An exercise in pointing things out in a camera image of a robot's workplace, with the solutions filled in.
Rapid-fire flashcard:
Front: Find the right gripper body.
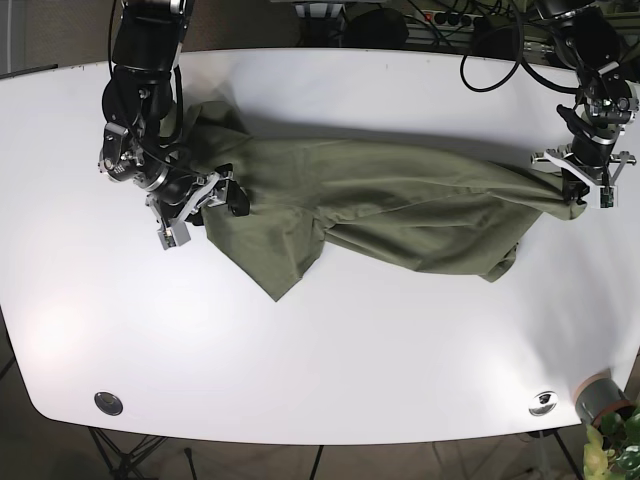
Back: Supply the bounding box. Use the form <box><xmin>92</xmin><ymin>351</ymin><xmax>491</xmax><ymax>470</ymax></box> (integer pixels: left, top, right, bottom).
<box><xmin>145</xmin><ymin>167</ymin><xmax>234</xmax><ymax>233</ymax></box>

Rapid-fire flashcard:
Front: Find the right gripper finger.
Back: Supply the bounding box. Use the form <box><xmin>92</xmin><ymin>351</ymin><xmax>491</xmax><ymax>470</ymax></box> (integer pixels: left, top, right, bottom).
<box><xmin>226</xmin><ymin>180</ymin><xmax>250</xmax><ymax>217</ymax></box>

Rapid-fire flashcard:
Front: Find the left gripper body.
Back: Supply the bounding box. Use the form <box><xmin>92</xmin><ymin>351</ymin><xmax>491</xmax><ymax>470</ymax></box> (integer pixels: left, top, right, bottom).
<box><xmin>530</xmin><ymin>144</ymin><xmax>638</xmax><ymax>193</ymax></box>

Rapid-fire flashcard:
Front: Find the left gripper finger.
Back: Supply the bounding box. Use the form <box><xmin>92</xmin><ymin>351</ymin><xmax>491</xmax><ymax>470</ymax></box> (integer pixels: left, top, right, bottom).
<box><xmin>561</xmin><ymin>169</ymin><xmax>589</xmax><ymax>205</ymax></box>

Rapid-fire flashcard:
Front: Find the olive green T-shirt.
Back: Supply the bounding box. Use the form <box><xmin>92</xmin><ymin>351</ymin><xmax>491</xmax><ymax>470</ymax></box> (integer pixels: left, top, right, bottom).
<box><xmin>183</xmin><ymin>101</ymin><xmax>585</xmax><ymax>300</ymax></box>

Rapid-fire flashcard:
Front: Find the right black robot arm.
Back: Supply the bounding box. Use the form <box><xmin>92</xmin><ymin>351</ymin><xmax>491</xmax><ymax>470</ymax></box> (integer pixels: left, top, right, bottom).
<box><xmin>99</xmin><ymin>1</ymin><xmax>249</xmax><ymax>240</ymax></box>

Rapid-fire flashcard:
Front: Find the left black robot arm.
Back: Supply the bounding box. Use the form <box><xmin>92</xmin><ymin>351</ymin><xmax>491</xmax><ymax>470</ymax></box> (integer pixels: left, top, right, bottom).
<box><xmin>459</xmin><ymin>1</ymin><xmax>639</xmax><ymax>209</ymax></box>

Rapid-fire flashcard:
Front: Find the grey plant pot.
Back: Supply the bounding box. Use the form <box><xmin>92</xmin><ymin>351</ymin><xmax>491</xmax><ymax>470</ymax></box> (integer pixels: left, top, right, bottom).
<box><xmin>572</xmin><ymin>372</ymin><xmax>635</xmax><ymax>427</ymax></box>

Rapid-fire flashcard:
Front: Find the right silver table grommet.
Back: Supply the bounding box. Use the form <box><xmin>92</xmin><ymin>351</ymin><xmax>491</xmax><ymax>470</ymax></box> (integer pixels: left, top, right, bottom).
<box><xmin>528</xmin><ymin>391</ymin><xmax>558</xmax><ymax>417</ymax></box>

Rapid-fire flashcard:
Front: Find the silver table grommet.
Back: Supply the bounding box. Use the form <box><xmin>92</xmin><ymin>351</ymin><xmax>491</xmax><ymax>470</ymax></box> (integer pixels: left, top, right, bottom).
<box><xmin>94</xmin><ymin>391</ymin><xmax>124</xmax><ymax>416</ymax></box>
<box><xmin>528</xmin><ymin>391</ymin><xmax>558</xmax><ymax>417</ymax></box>

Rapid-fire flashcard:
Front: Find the left silver table grommet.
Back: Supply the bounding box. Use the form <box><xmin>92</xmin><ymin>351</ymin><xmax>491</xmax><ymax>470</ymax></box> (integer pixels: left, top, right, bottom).
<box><xmin>94</xmin><ymin>391</ymin><xmax>124</xmax><ymax>416</ymax></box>

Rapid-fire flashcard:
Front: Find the green potted plant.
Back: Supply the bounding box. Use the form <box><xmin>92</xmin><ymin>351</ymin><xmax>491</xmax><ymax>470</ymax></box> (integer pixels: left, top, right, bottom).
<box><xmin>583</xmin><ymin>406</ymin><xmax>639</xmax><ymax>480</ymax></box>

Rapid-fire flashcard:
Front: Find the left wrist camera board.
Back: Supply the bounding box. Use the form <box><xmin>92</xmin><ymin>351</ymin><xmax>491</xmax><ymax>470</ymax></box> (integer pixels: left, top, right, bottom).
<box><xmin>597</xmin><ymin>185</ymin><xmax>617</xmax><ymax>209</ymax></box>

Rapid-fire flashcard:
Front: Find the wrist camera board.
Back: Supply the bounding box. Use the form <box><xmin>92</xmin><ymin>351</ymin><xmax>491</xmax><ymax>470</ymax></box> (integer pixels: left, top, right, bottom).
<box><xmin>157</xmin><ymin>223</ymin><xmax>191</xmax><ymax>250</ymax></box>
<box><xmin>597</xmin><ymin>185</ymin><xmax>617</xmax><ymax>209</ymax></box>

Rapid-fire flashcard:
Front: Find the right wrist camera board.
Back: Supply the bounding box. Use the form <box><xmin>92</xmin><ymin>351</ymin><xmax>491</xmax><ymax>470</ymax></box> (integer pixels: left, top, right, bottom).
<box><xmin>157</xmin><ymin>223</ymin><xmax>191</xmax><ymax>250</ymax></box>

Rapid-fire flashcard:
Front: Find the black table leg frame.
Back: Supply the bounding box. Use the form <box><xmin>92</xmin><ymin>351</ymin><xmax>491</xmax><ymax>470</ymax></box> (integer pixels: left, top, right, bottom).
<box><xmin>88</xmin><ymin>427</ymin><xmax>167</xmax><ymax>480</ymax></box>

